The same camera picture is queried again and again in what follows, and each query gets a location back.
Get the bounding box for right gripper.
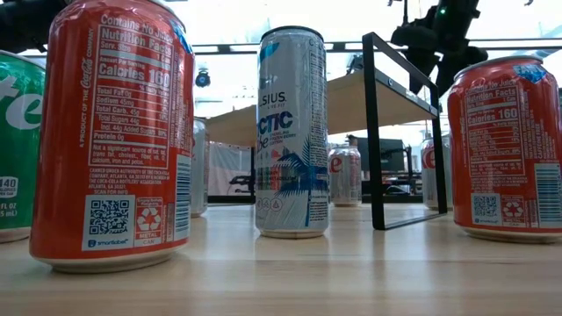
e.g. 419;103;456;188
391;0;488;97

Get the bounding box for silver Diet Coke can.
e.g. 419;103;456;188
421;133;453;211
191;116;210;219
328;144;363;208

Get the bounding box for white Celsius slim can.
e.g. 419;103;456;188
255;25;330;240

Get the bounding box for red Fanta can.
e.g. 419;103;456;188
29;0;197;274
446;54;562;245

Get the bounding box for green Sprite can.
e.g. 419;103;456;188
0;49;47;244

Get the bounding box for black ceiling spotlight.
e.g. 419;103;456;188
346;53;364;75
194;68;212;89

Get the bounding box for black computer monitor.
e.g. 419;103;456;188
356;137;406;173

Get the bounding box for white curtain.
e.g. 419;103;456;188
208;140;255;197

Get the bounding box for long ceiling light rail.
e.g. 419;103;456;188
192;38;562;56

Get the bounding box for wooden shelf black metal frame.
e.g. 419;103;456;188
205;31;448;231

